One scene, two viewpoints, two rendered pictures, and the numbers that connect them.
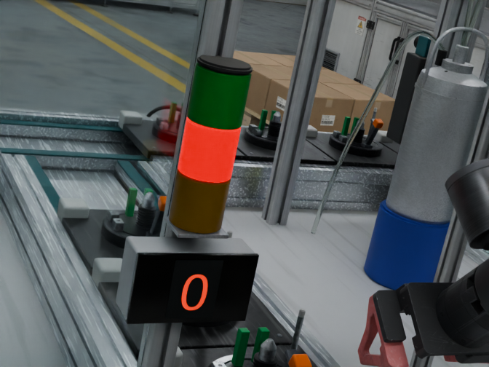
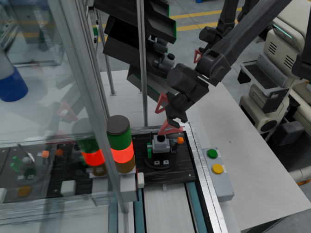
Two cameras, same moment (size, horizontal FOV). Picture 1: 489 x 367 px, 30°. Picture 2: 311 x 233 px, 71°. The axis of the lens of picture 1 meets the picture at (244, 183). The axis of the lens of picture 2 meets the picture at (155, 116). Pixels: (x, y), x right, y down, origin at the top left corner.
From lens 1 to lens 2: 0.71 m
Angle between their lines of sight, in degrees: 63
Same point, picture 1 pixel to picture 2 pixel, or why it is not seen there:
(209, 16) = (103, 118)
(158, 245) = (128, 180)
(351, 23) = not seen: outside the picture
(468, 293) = (189, 102)
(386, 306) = (172, 122)
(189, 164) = (128, 158)
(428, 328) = (182, 116)
